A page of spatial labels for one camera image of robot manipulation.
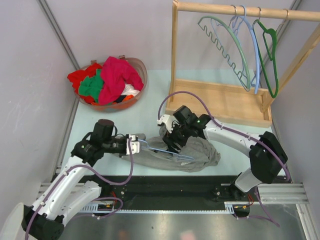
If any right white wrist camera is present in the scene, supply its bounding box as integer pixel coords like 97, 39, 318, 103
156, 114, 177, 134

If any light green plastic hanger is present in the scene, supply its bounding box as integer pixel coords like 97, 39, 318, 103
197, 15, 252, 91

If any grey t shirt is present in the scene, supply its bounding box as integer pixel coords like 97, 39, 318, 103
133, 127, 221, 173

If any white garment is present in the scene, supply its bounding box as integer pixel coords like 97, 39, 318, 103
121, 84, 140, 97

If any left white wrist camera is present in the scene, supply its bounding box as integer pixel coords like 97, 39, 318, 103
126, 134, 141, 156

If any blue wavy hanger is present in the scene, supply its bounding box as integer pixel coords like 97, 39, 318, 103
198, 4, 248, 87

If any light blue slotted cable duct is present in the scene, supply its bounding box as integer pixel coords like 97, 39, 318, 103
78, 202, 235, 216

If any dark green velvet hanger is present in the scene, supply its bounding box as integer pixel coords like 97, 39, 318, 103
252, 6, 279, 99

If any magenta garment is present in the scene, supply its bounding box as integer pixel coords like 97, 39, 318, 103
98, 56, 144, 105

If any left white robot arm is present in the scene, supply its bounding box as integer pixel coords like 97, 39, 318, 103
21, 119, 140, 240

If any green garment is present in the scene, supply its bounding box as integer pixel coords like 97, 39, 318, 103
78, 68, 104, 103

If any light blue wire hanger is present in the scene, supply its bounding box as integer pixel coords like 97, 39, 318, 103
139, 139, 195, 162

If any aluminium rail frame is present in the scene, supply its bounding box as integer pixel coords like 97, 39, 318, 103
26, 181, 320, 240

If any light blue plastic hanger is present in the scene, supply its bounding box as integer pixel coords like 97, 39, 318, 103
228, 4, 261, 94

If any red garment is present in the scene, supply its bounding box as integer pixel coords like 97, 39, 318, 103
67, 63, 102, 104

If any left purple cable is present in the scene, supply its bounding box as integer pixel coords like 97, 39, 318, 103
24, 137, 133, 240

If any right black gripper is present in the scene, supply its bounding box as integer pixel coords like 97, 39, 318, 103
162, 120, 192, 154

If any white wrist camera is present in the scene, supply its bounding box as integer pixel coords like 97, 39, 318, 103
156, 114, 177, 134
126, 134, 141, 156

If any wooden clothes rack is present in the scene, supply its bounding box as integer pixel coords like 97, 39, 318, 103
169, 0, 320, 128

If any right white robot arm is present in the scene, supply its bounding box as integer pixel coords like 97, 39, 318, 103
157, 105, 288, 201

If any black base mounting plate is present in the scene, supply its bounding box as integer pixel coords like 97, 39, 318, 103
74, 174, 292, 218

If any transparent pink laundry basket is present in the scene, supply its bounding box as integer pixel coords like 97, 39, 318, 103
75, 56, 148, 113

